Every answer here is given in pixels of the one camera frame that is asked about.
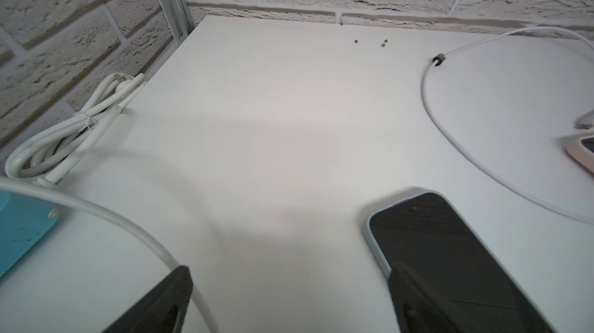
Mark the phone with pink case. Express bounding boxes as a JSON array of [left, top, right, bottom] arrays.
[[566, 135, 594, 175]]

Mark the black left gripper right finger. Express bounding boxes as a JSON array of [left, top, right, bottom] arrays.
[[388, 263, 464, 332]]

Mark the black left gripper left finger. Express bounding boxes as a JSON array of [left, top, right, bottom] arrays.
[[104, 266, 193, 333]]

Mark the teal power strip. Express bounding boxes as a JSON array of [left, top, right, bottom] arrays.
[[1, 190, 60, 277]]

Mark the long white charging cable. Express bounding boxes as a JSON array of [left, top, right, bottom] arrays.
[[421, 25, 594, 226]]

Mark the bundled white power cord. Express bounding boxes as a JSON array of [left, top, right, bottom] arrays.
[[4, 72, 147, 186]]

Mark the phone with light green case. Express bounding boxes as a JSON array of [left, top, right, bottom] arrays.
[[362, 188, 554, 332]]

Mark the white cable from teal strip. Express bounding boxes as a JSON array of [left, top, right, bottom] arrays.
[[0, 177, 221, 333]]

